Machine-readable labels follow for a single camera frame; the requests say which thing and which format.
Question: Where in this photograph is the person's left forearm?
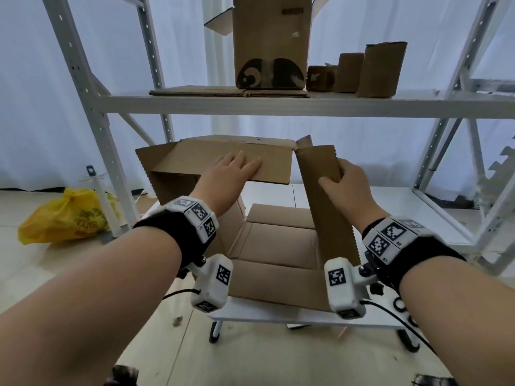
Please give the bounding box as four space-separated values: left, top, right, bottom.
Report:
0 227 182 386

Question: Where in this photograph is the small brown cardboard box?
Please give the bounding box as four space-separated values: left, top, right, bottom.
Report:
306 65 337 92

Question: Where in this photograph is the person's right forearm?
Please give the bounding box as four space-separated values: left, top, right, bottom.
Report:
354 258 515 386

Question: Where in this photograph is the person's dark shoe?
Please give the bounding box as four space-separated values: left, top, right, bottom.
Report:
412 373 448 386
102 364 140 386

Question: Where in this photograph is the small white wheeled table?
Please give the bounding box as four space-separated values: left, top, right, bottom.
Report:
207 295 421 354

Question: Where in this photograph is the tall printed cardboard box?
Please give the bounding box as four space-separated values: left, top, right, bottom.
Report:
204 0 334 91

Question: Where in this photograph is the black wristband with marker blocks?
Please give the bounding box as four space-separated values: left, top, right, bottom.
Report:
361 216 467 294
133 196 220 279

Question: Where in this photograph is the wide folded cardboard piece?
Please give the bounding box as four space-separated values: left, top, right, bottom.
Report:
356 41 409 98

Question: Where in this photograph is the flat cardboard sheet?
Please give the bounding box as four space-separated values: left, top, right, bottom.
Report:
149 85 311 98

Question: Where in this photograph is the yellow plastic bag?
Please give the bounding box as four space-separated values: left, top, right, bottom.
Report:
17 188 122 246

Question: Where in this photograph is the white curtain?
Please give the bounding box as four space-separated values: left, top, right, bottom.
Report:
0 0 515 194

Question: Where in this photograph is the white metal rack frame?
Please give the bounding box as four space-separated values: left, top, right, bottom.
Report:
455 76 515 279

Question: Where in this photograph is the narrow folded cardboard piece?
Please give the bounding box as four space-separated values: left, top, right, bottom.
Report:
333 52 365 94

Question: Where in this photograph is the white wrist camera with marker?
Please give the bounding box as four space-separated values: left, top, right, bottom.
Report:
188 255 234 314
324 257 377 320

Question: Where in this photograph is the black camera cable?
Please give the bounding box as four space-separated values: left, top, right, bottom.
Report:
359 295 438 355
162 288 202 303

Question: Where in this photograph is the white metal shelf rack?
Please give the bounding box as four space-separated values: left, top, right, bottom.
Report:
40 0 515 247

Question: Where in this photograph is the person's right hand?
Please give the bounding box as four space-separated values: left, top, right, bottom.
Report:
319 157 380 232

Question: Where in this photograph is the person's left hand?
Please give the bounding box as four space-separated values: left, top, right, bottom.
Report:
192 150 264 216

